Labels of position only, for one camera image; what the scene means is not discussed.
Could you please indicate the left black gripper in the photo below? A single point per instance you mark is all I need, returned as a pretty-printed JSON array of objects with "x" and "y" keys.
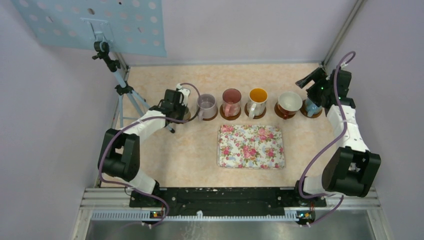
[{"x": 183, "y": 107}]

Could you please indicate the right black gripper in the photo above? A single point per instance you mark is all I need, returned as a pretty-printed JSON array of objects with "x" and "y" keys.
[{"x": 319, "y": 76}]

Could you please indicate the light brown small coaster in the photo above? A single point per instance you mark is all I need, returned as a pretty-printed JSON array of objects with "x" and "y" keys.
[{"x": 187, "y": 116}]

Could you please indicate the lilac mug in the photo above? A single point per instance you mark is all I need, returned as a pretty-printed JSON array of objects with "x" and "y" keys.
[{"x": 206, "y": 101}]

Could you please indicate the white cup red handle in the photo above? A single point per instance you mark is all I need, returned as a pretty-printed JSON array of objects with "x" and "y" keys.
[{"x": 290, "y": 101}]

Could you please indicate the brown coaster two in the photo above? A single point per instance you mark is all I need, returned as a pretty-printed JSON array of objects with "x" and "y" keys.
[{"x": 228, "y": 118}]

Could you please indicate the pink mug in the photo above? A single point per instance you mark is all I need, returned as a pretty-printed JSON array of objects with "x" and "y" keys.
[{"x": 231, "y": 101}]

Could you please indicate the glass mug orange inside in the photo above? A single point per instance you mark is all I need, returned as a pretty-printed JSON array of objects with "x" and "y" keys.
[{"x": 255, "y": 107}]

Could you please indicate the blue mug yellow inside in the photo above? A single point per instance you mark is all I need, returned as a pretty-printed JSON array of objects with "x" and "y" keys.
[{"x": 311, "y": 107}]

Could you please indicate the brown coaster one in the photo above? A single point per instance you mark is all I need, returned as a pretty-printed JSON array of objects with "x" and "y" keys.
[{"x": 207, "y": 114}]

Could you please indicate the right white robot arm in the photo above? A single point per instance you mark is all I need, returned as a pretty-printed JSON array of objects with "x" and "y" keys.
[{"x": 353, "y": 167}]

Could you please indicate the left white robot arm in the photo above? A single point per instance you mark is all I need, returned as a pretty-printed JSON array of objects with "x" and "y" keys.
[{"x": 119, "y": 161}]

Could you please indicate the brown coaster six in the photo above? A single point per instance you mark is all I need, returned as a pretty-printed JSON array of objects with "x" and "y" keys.
[{"x": 304, "y": 111}]

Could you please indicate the floral tray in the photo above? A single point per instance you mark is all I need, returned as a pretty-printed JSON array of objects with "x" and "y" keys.
[{"x": 250, "y": 147}]

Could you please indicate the blue perforated board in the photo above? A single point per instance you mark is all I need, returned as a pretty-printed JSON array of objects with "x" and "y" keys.
[{"x": 128, "y": 26}]

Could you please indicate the blue tripod stand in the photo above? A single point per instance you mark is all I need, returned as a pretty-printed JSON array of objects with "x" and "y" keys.
[{"x": 102, "y": 49}]

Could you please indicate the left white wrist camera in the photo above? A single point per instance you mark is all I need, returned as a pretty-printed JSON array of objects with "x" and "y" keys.
[{"x": 184, "y": 94}]

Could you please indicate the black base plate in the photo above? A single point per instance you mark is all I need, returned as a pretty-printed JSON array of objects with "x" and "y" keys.
[{"x": 226, "y": 201}]

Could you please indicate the aluminium frame rail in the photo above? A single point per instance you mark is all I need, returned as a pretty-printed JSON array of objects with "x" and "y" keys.
[{"x": 112, "y": 204}]

